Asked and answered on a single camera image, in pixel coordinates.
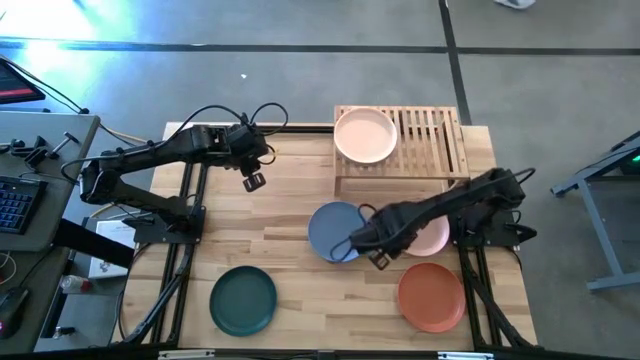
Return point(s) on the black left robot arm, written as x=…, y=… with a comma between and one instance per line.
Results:
x=150, y=155

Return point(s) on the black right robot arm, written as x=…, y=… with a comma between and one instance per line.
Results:
x=465, y=197

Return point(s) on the blue round plate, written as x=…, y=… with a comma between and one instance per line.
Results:
x=332, y=232

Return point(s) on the black desk clamp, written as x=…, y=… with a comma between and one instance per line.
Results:
x=30, y=152

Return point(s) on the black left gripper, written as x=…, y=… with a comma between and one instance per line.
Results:
x=249, y=147

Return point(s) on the wooden slatted shelf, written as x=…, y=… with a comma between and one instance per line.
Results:
x=430, y=145

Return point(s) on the black computer mouse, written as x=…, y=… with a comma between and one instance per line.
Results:
x=12, y=310

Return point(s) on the grey metal table stand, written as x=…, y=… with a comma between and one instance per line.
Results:
x=597, y=225

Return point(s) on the clear plastic bottle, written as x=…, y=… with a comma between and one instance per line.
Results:
x=75, y=285

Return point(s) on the small black knob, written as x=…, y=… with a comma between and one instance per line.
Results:
x=64, y=331

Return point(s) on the person's white shoe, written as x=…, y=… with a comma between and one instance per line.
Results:
x=515, y=3

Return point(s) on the pink round plate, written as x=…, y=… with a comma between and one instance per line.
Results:
x=432, y=240

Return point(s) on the grey desk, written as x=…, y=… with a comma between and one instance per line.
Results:
x=70, y=170

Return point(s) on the black aluminium table frame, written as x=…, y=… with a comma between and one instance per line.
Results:
x=170, y=295

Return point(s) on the black backlit keyboard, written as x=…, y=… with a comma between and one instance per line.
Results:
x=17, y=205

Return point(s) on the pale round plate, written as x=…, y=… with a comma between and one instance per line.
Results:
x=365, y=135

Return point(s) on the silver frame bracket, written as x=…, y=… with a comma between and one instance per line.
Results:
x=185, y=355
x=465, y=356

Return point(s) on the dark green round plate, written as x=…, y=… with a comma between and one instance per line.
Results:
x=242, y=300

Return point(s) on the white paper booklet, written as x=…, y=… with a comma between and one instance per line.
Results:
x=117, y=231

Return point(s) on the orange round plate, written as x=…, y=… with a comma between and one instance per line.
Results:
x=431, y=297

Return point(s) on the black flat bar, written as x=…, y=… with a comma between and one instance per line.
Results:
x=95, y=245

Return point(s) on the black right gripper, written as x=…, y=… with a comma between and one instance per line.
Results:
x=380, y=235

